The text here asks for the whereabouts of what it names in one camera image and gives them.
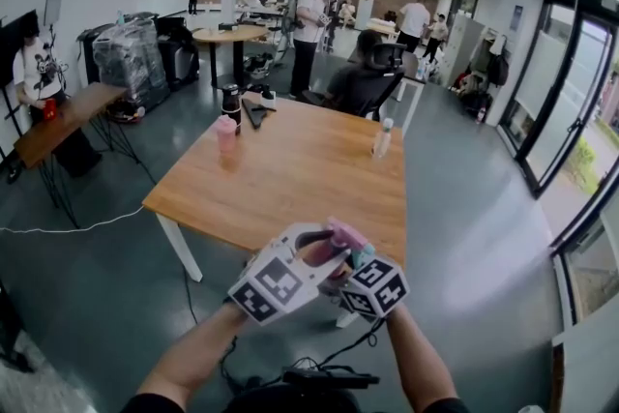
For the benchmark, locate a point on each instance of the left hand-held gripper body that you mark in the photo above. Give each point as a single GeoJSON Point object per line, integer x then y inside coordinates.
{"type": "Point", "coordinates": [275, 285]}

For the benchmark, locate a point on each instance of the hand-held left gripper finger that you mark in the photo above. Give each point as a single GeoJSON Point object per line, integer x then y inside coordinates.
{"type": "Point", "coordinates": [314, 231]}
{"type": "Point", "coordinates": [331, 265]}

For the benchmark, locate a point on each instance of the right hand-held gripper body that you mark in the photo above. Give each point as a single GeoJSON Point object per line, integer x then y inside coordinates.
{"type": "Point", "coordinates": [377, 285]}

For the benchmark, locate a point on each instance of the person's right forearm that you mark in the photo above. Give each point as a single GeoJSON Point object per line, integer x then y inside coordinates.
{"type": "Point", "coordinates": [416, 353]}

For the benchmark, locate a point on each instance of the person's left forearm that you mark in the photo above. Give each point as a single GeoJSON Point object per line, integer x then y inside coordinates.
{"type": "Point", "coordinates": [193, 353]}

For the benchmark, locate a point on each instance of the clear plastic bottle green lid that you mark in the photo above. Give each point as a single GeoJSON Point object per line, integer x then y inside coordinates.
{"type": "Point", "coordinates": [382, 142]}

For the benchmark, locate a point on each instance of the clear tube with teal liquid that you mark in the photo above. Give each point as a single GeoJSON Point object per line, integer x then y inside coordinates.
{"type": "Point", "coordinates": [120, 18]}

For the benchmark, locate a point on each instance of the wooden table white legs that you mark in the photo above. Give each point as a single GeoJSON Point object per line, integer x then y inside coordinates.
{"type": "Point", "coordinates": [300, 179]}

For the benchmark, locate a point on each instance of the black chest device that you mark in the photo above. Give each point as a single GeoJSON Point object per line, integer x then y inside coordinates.
{"type": "Point", "coordinates": [329, 377]}

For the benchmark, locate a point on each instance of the person's black clothing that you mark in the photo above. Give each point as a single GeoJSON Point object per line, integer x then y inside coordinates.
{"type": "Point", "coordinates": [290, 401]}

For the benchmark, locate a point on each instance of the pink tumbler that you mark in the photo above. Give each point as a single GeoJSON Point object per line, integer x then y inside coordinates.
{"type": "Point", "coordinates": [226, 135]}

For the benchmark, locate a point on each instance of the black triangular stand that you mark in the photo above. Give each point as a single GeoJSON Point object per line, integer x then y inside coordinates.
{"type": "Point", "coordinates": [256, 113]}

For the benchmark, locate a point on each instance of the dark brown flask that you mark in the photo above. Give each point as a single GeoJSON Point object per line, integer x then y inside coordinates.
{"type": "Point", "coordinates": [231, 104]}

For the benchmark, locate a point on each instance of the pile of black gear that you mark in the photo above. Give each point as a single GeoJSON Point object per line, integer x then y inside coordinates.
{"type": "Point", "coordinates": [258, 65]}

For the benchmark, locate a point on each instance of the white desk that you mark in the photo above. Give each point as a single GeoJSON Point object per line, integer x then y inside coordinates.
{"type": "Point", "coordinates": [415, 87]}

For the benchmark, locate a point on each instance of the black office chair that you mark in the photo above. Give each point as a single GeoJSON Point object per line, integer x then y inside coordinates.
{"type": "Point", "coordinates": [387, 63]}

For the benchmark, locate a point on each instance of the white plastic bag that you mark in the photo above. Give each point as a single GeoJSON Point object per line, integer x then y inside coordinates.
{"type": "Point", "coordinates": [532, 409]}

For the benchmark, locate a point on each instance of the pile of bags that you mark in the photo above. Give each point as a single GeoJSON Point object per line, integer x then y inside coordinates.
{"type": "Point", "coordinates": [474, 97]}

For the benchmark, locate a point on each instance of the round wooden table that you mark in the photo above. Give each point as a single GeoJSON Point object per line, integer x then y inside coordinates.
{"type": "Point", "coordinates": [229, 34]}

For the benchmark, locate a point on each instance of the black round tray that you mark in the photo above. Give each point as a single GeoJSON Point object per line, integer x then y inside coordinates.
{"type": "Point", "coordinates": [125, 110]}

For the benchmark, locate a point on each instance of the white standing board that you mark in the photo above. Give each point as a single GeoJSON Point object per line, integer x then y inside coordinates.
{"type": "Point", "coordinates": [365, 12]}

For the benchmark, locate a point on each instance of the white panel wooden edge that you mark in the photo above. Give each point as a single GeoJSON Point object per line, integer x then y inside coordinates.
{"type": "Point", "coordinates": [590, 367]}

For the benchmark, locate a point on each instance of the white locker cabinet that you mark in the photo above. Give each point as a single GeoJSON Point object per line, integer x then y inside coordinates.
{"type": "Point", "coordinates": [462, 43]}

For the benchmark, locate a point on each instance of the hanging black backpack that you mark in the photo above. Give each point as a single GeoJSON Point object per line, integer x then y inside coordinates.
{"type": "Point", "coordinates": [498, 70]}

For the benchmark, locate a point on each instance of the plastic wrapped black pallet load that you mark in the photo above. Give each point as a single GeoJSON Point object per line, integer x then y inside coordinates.
{"type": "Point", "coordinates": [130, 63]}

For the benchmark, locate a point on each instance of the wooden side desk black legs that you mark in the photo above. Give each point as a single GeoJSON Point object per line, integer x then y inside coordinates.
{"type": "Point", "coordinates": [63, 126]}

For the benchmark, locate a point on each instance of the black metal stand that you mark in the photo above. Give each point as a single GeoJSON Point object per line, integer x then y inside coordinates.
{"type": "Point", "coordinates": [12, 333]}

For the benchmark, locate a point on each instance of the black framed glass door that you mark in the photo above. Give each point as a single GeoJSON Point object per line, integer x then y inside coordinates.
{"type": "Point", "coordinates": [561, 87]}

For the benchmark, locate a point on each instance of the red container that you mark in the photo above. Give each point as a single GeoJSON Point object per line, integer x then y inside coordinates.
{"type": "Point", "coordinates": [50, 110]}

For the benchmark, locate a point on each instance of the blue wall poster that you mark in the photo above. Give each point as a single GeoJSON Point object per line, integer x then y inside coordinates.
{"type": "Point", "coordinates": [518, 18]}

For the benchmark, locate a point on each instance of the black wall panel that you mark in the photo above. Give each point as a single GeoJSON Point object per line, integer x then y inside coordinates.
{"type": "Point", "coordinates": [14, 48]}

